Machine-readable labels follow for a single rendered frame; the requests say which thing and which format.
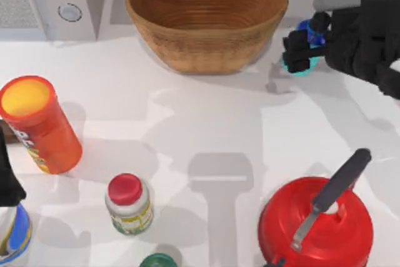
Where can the blue and teal bottle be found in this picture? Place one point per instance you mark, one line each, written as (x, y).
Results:
(316, 39)

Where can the brown woven basket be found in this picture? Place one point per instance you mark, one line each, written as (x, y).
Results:
(206, 45)

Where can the pale microwave oven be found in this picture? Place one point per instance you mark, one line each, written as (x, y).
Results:
(90, 4)

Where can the small grey microwave knob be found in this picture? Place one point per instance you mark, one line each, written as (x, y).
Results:
(70, 12)

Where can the white bottle with red cap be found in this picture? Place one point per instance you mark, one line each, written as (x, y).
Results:
(128, 207)

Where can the orange can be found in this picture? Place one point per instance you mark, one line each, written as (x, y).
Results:
(47, 129)

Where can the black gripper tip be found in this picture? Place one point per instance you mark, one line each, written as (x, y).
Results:
(9, 182)

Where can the blue and white can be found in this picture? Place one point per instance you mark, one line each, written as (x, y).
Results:
(17, 235)

